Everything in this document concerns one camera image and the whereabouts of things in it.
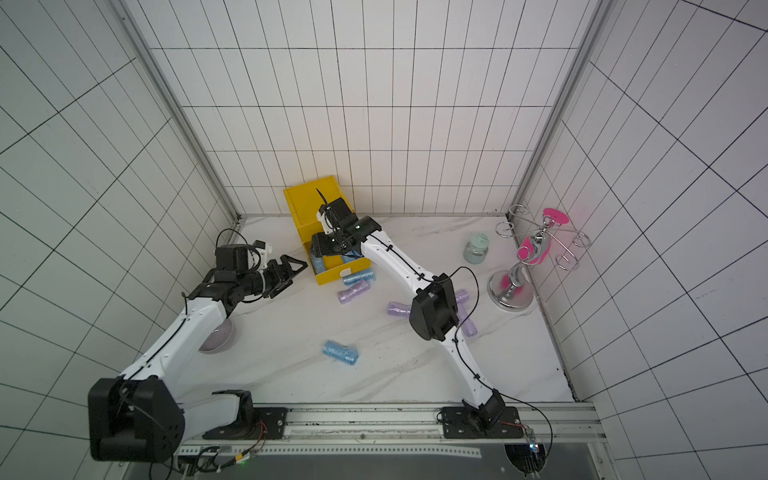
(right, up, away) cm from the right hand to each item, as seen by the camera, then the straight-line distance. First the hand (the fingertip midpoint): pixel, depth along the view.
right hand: (322, 238), depth 89 cm
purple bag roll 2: (+23, -22, +1) cm, 32 cm away
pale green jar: (+51, -4, +11) cm, 52 cm away
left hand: (-5, -11, -8) cm, 14 cm away
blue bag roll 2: (+9, -13, +8) cm, 18 cm away
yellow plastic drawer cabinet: (-11, +13, +20) cm, 27 cm away
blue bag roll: (-2, -8, +3) cm, 9 cm away
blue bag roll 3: (+6, -32, -8) cm, 33 cm away
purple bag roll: (+7, -18, +5) cm, 20 cm away
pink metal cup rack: (+61, -18, +8) cm, 64 cm away
